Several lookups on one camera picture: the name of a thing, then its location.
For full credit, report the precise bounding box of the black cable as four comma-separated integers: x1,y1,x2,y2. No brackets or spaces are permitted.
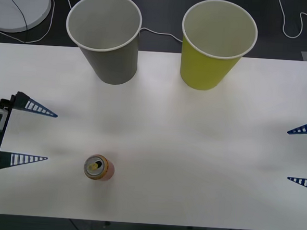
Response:
0,0,30,44

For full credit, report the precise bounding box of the yellow-green plastic waste bin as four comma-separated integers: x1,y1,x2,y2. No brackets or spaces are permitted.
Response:
177,0,260,95

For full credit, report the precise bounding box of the white power strip cable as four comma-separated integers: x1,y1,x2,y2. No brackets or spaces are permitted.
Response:
59,0,186,44

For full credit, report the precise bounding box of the red and gold drink can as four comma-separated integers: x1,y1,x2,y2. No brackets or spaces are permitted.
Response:
83,154,116,183

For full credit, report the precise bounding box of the white wavy cable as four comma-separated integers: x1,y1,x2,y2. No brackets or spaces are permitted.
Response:
276,0,307,40

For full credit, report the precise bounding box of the white round disc base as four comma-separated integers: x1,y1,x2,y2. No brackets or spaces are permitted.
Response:
0,0,53,35

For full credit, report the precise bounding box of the thin white looping cable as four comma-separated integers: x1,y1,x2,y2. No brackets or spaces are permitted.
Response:
0,0,56,46

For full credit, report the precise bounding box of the grey plastic waste bin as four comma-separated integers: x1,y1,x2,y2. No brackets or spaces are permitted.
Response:
62,0,144,87

